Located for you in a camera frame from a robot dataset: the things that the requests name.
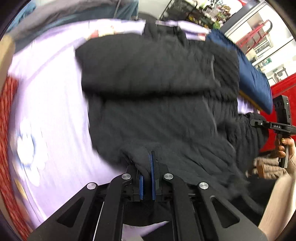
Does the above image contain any black quilted jacket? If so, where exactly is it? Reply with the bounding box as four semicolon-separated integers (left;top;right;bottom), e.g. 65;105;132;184
75;24;268;212

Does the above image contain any right forearm beige sleeve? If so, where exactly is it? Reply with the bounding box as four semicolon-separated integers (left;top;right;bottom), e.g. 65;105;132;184
246;155;295;240

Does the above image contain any right hand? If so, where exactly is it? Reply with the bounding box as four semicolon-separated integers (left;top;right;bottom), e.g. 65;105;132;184
274;137;295;173

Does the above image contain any red cabinet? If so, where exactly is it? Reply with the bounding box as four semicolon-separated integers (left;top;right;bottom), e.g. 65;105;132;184
259;72;296;153

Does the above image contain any navy blue pillow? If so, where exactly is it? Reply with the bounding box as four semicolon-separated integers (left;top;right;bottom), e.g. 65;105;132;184
206;30;273;114

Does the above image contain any purple floral bed sheet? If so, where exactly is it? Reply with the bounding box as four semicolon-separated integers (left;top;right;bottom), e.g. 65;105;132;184
7;18;258;241

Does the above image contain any red patterned rug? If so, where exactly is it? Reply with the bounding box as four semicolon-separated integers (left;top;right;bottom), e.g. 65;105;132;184
1;75;31;240

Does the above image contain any blue crumpled cloth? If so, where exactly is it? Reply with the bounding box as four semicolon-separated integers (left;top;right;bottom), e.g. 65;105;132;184
10;1;37;28

